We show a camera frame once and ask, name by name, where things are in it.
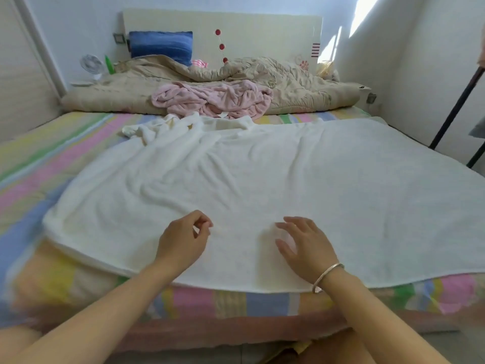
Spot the person's left hand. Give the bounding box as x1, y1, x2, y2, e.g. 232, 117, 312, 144
153, 210, 214, 276

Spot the person's right hand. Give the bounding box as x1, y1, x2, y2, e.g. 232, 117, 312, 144
275, 217, 341, 285

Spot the person's left forearm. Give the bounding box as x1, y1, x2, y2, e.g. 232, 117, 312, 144
0, 259, 179, 364

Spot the person's right forearm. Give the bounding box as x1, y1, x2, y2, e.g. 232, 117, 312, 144
314, 264, 452, 364

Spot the large white towel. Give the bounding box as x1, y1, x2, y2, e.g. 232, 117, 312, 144
42, 111, 485, 294

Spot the pink bed base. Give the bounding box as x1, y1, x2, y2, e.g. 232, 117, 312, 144
34, 309, 485, 354

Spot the pink fleece blanket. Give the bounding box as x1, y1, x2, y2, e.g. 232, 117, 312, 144
151, 80, 274, 120

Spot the beige quilt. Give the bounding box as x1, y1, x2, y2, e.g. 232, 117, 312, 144
61, 54, 361, 116

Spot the yellowish plush toy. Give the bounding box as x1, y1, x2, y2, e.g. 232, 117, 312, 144
316, 61, 340, 82

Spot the pastel striped bed sheet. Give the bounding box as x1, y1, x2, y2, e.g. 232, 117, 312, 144
0, 105, 485, 330

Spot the cream headboard with red dots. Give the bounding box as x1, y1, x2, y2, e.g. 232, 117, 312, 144
122, 8, 324, 73

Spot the blue pillow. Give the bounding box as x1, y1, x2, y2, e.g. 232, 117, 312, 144
128, 31, 194, 67

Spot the black metal rack pole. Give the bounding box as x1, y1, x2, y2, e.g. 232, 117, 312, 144
428, 66, 485, 150
466, 142, 485, 169

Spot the small white desk fan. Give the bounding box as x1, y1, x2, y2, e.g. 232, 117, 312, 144
79, 53, 107, 81

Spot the white wardrobe door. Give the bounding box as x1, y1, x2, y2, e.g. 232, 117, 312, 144
0, 0, 64, 144

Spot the silver bangle bracelet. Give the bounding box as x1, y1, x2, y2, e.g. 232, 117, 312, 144
311, 263, 345, 294

